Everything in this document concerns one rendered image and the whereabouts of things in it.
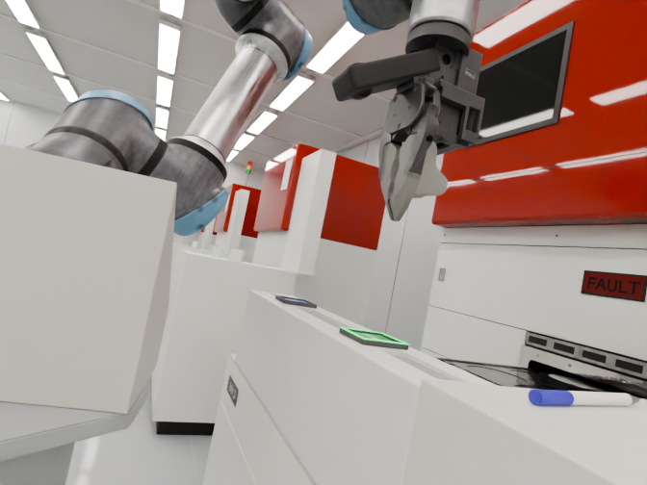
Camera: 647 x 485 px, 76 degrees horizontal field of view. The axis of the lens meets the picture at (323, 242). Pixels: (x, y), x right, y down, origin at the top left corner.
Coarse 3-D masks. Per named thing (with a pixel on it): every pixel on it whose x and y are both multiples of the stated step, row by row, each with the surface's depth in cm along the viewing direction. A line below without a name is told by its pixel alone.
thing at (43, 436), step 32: (0, 416) 42; (32, 416) 43; (64, 416) 44; (96, 416) 46; (128, 416) 48; (0, 448) 37; (32, 448) 40; (64, 448) 50; (0, 480) 44; (32, 480) 46; (64, 480) 51
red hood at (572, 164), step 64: (576, 0) 94; (640, 0) 80; (512, 64) 108; (576, 64) 90; (640, 64) 78; (512, 128) 103; (576, 128) 87; (640, 128) 75; (448, 192) 122; (512, 192) 100; (576, 192) 84; (640, 192) 73
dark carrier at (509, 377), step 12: (480, 372) 73; (492, 372) 75; (504, 372) 77; (516, 372) 80; (528, 372) 83; (540, 372) 85; (552, 372) 88; (504, 384) 66; (516, 384) 68; (528, 384) 70; (540, 384) 72; (552, 384) 75; (564, 384) 77
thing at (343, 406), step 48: (240, 336) 79; (288, 336) 55; (336, 336) 43; (288, 384) 52; (336, 384) 40; (384, 384) 33; (288, 432) 49; (336, 432) 38; (384, 432) 32; (336, 480) 37; (384, 480) 30
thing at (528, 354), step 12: (528, 348) 92; (528, 360) 91; (540, 360) 88; (552, 360) 86; (564, 360) 83; (576, 360) 82; (576, 372) 81; (588, 372) 79; (600, 372) 77; (612, 372) 75; (612, 384) 74; (624, 384) 73; (636, 384) 71
